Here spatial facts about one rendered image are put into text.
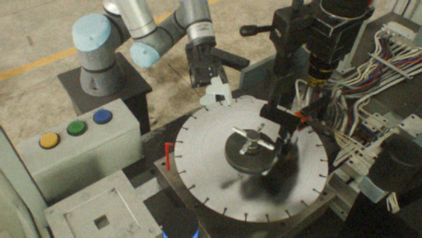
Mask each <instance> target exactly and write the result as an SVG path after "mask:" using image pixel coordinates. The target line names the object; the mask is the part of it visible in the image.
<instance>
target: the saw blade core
mask: <svg viewBox="0 0 422 238"><path fill-rule="evenodd" d="M237 102H238V103H236V99H232V101H231V105H228V104H227V102H226V100H222V101H220V102H215V103H213V104H211V105H206V106H205V108H204V107H202V108H201V109H199V110H198V111H197V112H195V113H194V114H193V115H192V116H193V117H190V118H189V119H188V120H187V121H186V122H185V124H184V125H183V126H182V128H181V129H180V131H179V133H178V136H177V137H176V141H177V143H176V147H175V159H176V169H177V172H178V173H179V176H180V178H181V180H182V182H183V183H184V185H185V186H186V188H187V189H190V188H191V190H189V191H190V192H191V194H193V195H194V196H195V197H196V198H197V199H198V200H199V201H200V202H201V203H204V202H205V201H206V199H207V198H209V200H207V201H206V202H205V203H204V205H205V206H207V207H208V208H210V209H211V210H213V211H215V212H217V213H219V214H221V215H222V214H223V212H224V208H226V209H227V210H225V214H224V216H225V217H230V218H235V219H238V220H242V221H245V215H244V214H247V217H246V221H251V222H268V220H269V221H278V220H282V219H285V218H288V217H289V216H290V217H292V216H294V215H297V214H298V213H300V212H302V211H304V210H305V209H306V208H307V207H306V206H305V205H304V204H303V203H302V202H301V201H304V203H305V204H306V205H307V206H308V207H309V206H310V204H311V203H312V202H313V201H314V200H315V199H316V198H317V197H318V196H319V195H320V194H321V192H322V190H323V188H324V186H325V183H326V179H327V175H328V170H329V165H328V162H327V161H328V158H327V154H326V150H325V148H324V146H320V145H323V144H322V142H321V140H320V138H319V136H318V135H317V134H316V133H315V131H313V129H312V128H311V127H310V126H309V124H308V123H307V122H304V123H302V122H300V124H299V126H298V128H297V129H296V131H294V133H293V136H292V137H291V138H290V137H289V138H288V139H286V140H284V141H283V140H282V138H281V137H280V136H279V135H278V132H279V129H280V125H279V124H276V123H274V122H271V121H269V120H266V119H264V118H263V117H260V116H259V114H260V111H261V108H262V107H263V105H265V104H267V103H268V102H266V101H263V100H259V99H254V103H252V99H246V98H239V99H237ZM220 103H221V105H220ZM206 109H207V110H209V111H207V110H206ZM195 118H197V119H195ZM261 123H264V124H265V127H264V128H263V129H262V130H261V132H263V133H264V134H266V135H267V136H269V137H270V138H271V140H272V141H273V142H274V144H275V146H276V150H277V154H276V157H275V160H274V162H273V164H272V165H271V166H270V167H269V168H267V169H266V170H265V171H262V172H244V171H242V170H240V169H238V168H236V167H234V166H233V165H232V164H231V163H230V162H229V161H228V159H227V157H226V156H225V142H226V140H227V138H228V137H229V136H230V135H231V134H232V133H234V132H235V131H233V130H232V128H233V127H236V128H240V129H254V130H256V129H257V128H258V127H259V126H260V124H261ZM186 129H188V130H186ZM311 131H313V132H311ZM309 132H310V133H309ZM180 142H182V143H180ZM316 145H318V146H319V147H317V146H316ZM176 148H181V149H182V150H176ZM179 156H182V157H179ZM320 160H324V161H320ZM180 172H182V173H180ZM319 175H322V176H319ZM323 176H324V177H323ZM325 177H326V178H325ZM193 186H195V188H192V187H193ZM313 189H314V190H315V191H313ZM317 192H318V193H320V194H318V193H317ZM286 210H287V212H288V214H289V215H287V212H286ZM265 215H268V220H267V217H266V216H265Z"/></svg>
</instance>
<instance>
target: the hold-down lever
mask: <svg viewBox="0 0 422 238"><path fill-rule="evenodd" d="M270 31H271V25H266V26H257V25H245V26H241V27H240V35H241V36H242V37H243V38H245V37H251V36H256V35H257V34H258V33H263V32H270Z"/></svg>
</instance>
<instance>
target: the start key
mask: <svg viewBox="0 0 422 238"><path fill-rule="evenodd" d="M85 128H86V127H85V125H84V123H83V122H82V121H73V122H71V123H70V125H69V126H68V130H69V132H70V133H71V134H79V133H82V132H83V131H84V130H85Z"/></svg>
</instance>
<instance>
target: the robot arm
mask: <svg viewBox="0 0 422 238"><path fill-rule="evenodd" d="M179 3H180V6H178V7H177V9H176V10H175V11H174V12H173V13H172V14H171V15H169V16H168V17H167V18H165V19H164V20H162V22H161V23H159V24H158V25H157V26H156V24H155V22H154V18H153V16H152V14H151V11H150V9H149V7H148V4H147V2H146V0H103V10H104V11H103V13H102V14H90V16H84V17H81V18H79V19H78V20H77V21H76V22H75V24H74V26H73V27H72V37H73V42H74V45H75V47H76V50H77V52H78V57H79V60H80V62H81V86H82V88H83V89H84V91H85V92H86V93H88V94H90V95H92V96H108V95H110V94H113V93H115V92H117V91H119V90H120V89H121V88H122V87H123V86H124V84H125V81H126V79H125V74H124V70H123V69H122V68H121V66H120V64H119V63H118V61H117V60H116V56H115V50H116V49H118V48H119V47H120V46H121V45H122V44H123V43H124V42H126V41H127V40H128V39H131V38H132V39H133V41H134V44H133V46H132V47H131V50H130V52H131V56H132V60H133V61H134V62H135V63H136V64H138V65H139V66H141V67H144V68H148V67H150V66H152V65H154V63H155V62H158V61H159V60H160V59H161V57H162V56H163V55H164V54H165V53H167V52H168V51H169V50H170V49H171V48H172V47H174V46H175V45H176V43H177V42H178V41H179V40H180V39H182V38H184V37H185V36H186V35H188V41H189V44H186V45H185V54H186V58H187V62H188V67H189V70H188V72H189V76H190V80H191V86H192V88H197V87H206V86H207V85H208V86H207V87H206V95H205V96H203V97H201V98H200V100H199V102H200V104H201V105H211V104H213V103H215V102H220V101H221V100H220V95H224V96H225V100H226V102H227V104H228V105H231V101H232V96H231V89H230V87H229V83H228V79H227V76H226V74H225V70H224V68H223V66H222V65H224V66H228V67H230V68H233V69H235V70H237V71H240V72H241V70H242V69H244V68H246V67H247V66H249V63H250V61H249V60H248V59H245V58H243V57H241V56H237V55H234V54H232V53H229V52H227V51H224V50H220V49H219V48H217V47H215V46H216V45H217V43H216V34H215V30H214V27H213V21H212V17H211V15H210V11H209V5H208V3H209V2H208V1H207V0H179ZM192 75H193V77H194V83H193V84H192V79H191V76H192Z"/></svg>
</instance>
